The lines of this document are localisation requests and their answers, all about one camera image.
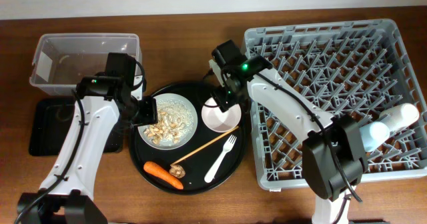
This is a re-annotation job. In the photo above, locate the small pink saucer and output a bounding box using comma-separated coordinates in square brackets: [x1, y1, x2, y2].
[201, 97, 242, 133]

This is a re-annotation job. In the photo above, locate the blue plastic cup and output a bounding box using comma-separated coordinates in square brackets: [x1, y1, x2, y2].
[360, 121, 390, 153]

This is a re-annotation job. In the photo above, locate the white paper cup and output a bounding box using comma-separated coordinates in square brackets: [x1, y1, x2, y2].
[380, 103, 420, 133]

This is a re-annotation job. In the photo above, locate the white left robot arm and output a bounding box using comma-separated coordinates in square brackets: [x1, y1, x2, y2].
[15, 53, 158, 223]

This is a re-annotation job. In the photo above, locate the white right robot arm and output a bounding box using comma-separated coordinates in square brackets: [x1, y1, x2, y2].
[209, 40, 368, 223]

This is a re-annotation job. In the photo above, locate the clear plastic waste bin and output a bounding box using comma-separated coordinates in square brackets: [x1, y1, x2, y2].
[29, 33, 142, 96]

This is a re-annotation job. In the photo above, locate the grey dishwasher rack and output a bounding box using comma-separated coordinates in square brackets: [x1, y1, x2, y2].
[242, 19, 426, 182]

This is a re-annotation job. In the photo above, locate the pistachio shells and rice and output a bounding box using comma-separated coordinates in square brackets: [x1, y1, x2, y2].
[138, 100, 195, 147]

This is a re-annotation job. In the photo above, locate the grey plate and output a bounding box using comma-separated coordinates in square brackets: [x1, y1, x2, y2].
[138, 93, 198, 150]

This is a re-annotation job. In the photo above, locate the wooden chopstick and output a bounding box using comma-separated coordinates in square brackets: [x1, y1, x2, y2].
[170, 126, 240, 166]

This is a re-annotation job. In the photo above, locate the orange carrot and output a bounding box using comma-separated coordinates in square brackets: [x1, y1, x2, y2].
[143, 161, 183, 190]

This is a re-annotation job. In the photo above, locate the round black serving tray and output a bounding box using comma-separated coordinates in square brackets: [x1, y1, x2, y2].
[128, 81, 248, 195]

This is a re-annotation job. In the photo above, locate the brown food lump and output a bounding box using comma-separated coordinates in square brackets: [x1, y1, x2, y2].
[169, 164, 185, 179]

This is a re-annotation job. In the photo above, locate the white plastic fork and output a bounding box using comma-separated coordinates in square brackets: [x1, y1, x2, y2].
[204, 135, 237, 183]

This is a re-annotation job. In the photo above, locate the black rectangular tray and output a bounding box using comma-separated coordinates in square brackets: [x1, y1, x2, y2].
[28, 97, 125, 157]

